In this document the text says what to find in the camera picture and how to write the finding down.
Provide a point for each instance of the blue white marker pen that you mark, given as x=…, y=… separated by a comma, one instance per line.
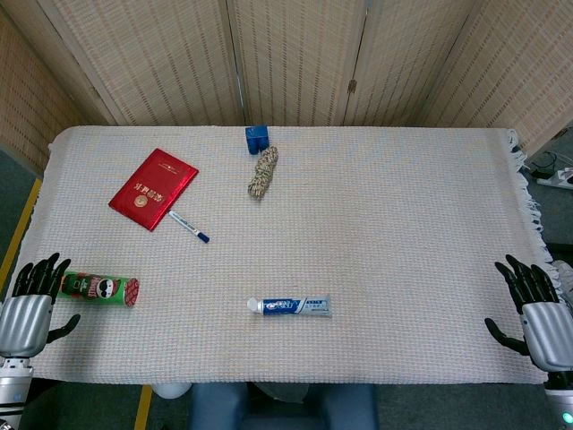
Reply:
x=188, y=226

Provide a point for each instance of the beige woven folding screen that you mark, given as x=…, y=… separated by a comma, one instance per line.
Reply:
x=291, y=58

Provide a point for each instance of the red booklet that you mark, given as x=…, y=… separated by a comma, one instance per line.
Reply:
x=152, y=190

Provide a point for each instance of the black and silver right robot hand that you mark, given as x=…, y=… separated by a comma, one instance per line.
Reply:
x=548, y=331

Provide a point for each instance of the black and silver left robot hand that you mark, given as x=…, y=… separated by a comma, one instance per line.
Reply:
x=24, y=322

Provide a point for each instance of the green Pringles can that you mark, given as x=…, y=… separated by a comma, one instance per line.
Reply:
x=98, y=289

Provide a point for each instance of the metal screen hinge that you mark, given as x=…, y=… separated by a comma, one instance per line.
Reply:
x=352, y=86

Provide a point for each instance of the blue and white toothpaste tube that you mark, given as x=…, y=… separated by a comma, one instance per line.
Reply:
x=286, y=306

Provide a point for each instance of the white power strip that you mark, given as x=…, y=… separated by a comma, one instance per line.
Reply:
x=557, y=178

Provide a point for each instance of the white round base part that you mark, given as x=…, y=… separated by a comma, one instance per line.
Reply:
x=172, y=389

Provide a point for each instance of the blue block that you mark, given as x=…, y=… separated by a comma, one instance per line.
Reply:
x=256, y=139

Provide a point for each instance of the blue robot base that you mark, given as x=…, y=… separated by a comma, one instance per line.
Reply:
x=215, y=410

